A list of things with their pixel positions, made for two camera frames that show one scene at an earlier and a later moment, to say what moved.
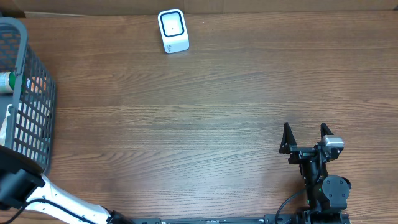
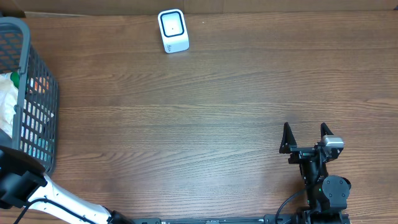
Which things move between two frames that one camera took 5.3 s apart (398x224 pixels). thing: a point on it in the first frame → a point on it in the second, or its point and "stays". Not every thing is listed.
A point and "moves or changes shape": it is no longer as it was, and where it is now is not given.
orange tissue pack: [37, 84] moves or changes shape
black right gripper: [300, 153] stays
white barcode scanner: [173, 30] stays
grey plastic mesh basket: [30, 110] stays
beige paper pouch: [26, 129] → [9, 100]
